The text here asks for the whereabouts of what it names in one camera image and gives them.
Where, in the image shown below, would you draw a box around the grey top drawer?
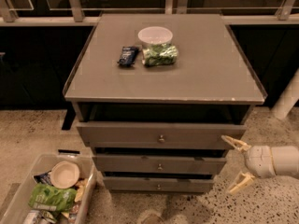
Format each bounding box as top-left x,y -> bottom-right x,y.
78,121 -> 246,149

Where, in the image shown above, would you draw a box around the blue packet in bin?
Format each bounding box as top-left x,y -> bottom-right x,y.
34,171 -> 52,186

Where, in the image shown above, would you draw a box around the grey drawer cabinet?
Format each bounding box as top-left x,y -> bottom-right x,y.
64,14 -> 266,182

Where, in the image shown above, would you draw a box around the grey drawer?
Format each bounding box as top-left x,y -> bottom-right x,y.
93,154 -> 226,175
78,121 -> 246,149
103,176 -> 214,193

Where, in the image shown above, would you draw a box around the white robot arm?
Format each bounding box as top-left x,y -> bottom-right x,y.
221,135 -> 299,195

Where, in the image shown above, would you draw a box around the green snack bag in bin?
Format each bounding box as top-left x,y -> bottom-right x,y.
28,183 -> 77,212

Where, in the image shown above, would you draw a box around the dark blue snack packet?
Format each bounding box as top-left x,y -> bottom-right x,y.
118,46 -> 139,67

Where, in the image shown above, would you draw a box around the green chip bag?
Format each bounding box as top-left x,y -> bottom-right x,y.
143,43 -> 178,67

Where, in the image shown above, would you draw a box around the beige plate in bin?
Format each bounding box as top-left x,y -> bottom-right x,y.
50,161 -> 80,189

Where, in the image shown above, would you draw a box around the grey middle drawer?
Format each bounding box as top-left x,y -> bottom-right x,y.
93,154 -> 226,175

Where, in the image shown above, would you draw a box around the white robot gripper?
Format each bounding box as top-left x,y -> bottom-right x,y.
221,135 -> 276,195

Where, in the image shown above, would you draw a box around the metal window railing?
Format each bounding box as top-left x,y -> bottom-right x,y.
0,0 -> 299,26

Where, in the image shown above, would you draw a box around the grey bottom drawer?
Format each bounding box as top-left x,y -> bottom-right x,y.
103,176 -> 214,193

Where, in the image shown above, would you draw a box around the clear plastic storage bin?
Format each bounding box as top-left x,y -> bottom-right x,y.
1,154 -> 97,224

